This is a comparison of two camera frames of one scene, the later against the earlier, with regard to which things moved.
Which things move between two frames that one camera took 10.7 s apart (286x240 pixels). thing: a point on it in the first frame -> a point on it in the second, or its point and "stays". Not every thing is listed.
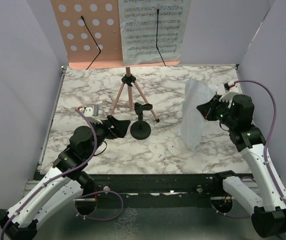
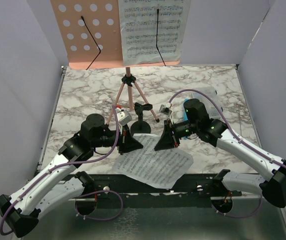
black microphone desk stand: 141,130 stays
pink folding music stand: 90,31 stays
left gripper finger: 121,126 -> 127,142
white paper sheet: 193,124 -> 163,168
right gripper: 207,109 -> 166,140
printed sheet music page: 153,31 stays
